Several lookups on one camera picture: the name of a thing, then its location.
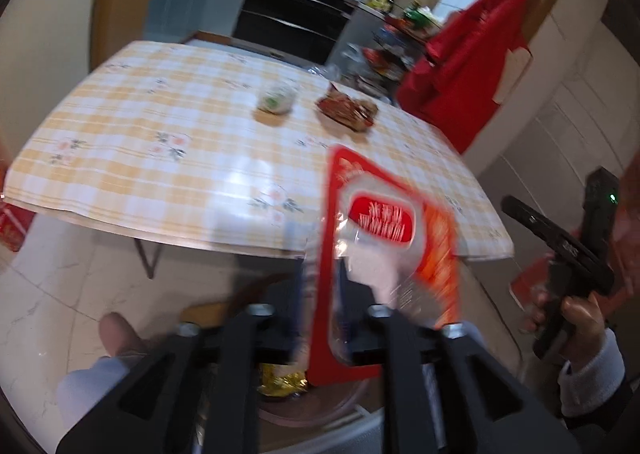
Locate red hanging apron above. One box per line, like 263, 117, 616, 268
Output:
396, 0, 532, 154

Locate white green crumpled wrapper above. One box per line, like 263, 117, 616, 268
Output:
256, 80, 298, 115

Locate red clear plastic food bag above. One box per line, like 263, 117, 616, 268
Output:
304, 146, 460, 386

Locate red gift bag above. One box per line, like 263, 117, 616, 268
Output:
0, 202, 35, 252

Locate person's knee white shorts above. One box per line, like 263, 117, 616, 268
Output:
56, 312, 146, 430

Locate gold foil wrapper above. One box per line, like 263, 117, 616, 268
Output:
258, 363, 308, 399

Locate person's right hand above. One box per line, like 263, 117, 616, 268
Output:
523, 285, 605, 373

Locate cream refrigerator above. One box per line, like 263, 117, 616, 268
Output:
1, 0, 93, 160

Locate yellow plaid floral tablecloth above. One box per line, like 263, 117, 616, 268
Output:
3, 41, 514, 260

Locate brown round trash bin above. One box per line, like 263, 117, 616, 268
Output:
258, 378, 382, 428

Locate red brown snack wrapper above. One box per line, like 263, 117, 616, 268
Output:
316, 84, 378, 132

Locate wire rack with groceries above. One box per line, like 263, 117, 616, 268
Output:
342, 1, 442, 103

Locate grey sleeve right forearm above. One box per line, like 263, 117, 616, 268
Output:
559, 328, 639, 440

